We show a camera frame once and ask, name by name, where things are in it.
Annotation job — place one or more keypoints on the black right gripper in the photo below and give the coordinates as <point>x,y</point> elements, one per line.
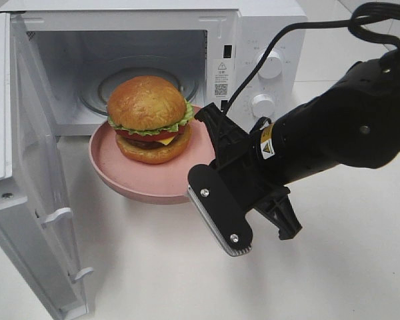
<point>237,165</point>

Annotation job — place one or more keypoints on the pink round plate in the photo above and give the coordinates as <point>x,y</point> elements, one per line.
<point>162,184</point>

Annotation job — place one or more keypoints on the burger with lettuce and tomato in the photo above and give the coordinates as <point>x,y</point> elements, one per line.
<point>151,119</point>

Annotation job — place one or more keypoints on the white microwave door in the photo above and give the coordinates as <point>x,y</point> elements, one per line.
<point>36,219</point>

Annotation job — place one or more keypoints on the lower white timer knob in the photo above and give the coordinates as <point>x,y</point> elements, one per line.
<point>263,105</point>

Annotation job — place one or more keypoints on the upper white power knob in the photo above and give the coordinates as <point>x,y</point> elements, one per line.
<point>273,65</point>

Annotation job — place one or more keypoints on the white warning label sticker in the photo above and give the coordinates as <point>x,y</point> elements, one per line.
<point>222,77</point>

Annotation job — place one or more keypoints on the glass microwave turntable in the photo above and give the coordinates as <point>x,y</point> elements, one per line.
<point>100,78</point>

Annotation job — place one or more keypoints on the white microwave oven body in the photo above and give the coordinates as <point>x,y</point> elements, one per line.
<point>71,34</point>

